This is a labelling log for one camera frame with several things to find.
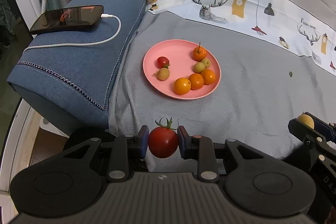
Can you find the small tangerine with stem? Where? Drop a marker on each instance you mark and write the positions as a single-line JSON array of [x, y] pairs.
[[199, 54]]

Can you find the small green round fruit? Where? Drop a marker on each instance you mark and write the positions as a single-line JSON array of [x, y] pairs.
[[207, 62]]

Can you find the grey bed sheet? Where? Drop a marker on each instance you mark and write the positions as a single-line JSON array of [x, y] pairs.
[[249, 108]]

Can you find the blue denim cushion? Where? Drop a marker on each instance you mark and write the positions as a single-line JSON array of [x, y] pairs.
[[78, 69]]

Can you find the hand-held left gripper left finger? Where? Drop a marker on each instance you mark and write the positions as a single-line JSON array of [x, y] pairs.
[[144, 141]]

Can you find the pink plate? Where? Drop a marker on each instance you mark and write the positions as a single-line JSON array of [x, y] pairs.
[[178, 56]]

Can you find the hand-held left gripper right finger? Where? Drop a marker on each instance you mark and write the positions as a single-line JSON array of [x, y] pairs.
[[182, 142]]

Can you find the yellow-orange small fruit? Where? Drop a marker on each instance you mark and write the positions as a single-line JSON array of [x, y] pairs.
[[305, 121]]

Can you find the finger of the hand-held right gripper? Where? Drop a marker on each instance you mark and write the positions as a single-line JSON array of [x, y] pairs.
[[321, 125], [299, 129]]

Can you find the red cherry tomato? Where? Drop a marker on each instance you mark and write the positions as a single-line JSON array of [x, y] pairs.
[[162, 141], [162, 61]]

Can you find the yellow-green round fruit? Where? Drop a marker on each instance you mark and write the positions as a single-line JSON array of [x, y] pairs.
[[199, 67]]

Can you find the black smartphone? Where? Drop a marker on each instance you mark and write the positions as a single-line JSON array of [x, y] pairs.
[[65, 18]]

